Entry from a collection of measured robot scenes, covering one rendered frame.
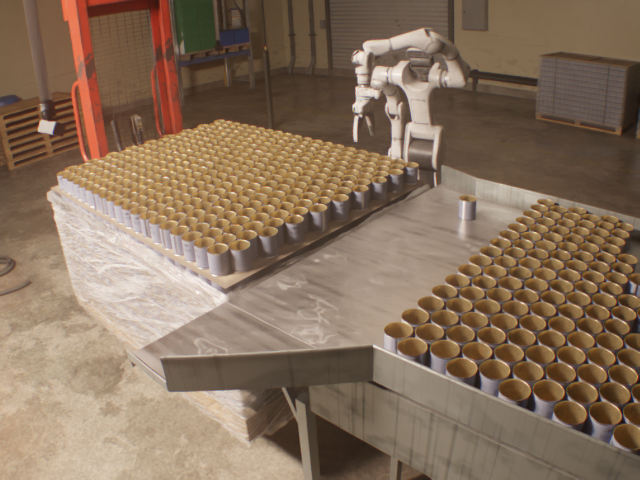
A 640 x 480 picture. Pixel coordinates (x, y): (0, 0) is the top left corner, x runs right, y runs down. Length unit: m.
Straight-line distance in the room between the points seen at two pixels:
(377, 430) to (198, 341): 0.52
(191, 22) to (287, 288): 9.46
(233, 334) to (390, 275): 0.52
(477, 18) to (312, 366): 9.93
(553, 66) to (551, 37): 1.81
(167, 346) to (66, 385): 1.89
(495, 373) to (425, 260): 0.63
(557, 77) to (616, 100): 0.98
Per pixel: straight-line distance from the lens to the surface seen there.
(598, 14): 10.19
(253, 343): 1.39
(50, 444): 2.93
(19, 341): 3.85
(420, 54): 2.77
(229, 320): 1.49
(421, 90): 2.76
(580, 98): 8.62
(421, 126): 2.88
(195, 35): 10.87
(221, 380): 1.25
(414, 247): 1.82
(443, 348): 1.26
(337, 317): 1.46
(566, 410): 1.15
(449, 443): 1.27
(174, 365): 1.24
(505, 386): 1.17
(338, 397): 1.43
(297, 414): 1.65
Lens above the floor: 1.89
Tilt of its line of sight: 26 degrees down
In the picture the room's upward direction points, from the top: 4 degrees counter-clockwise
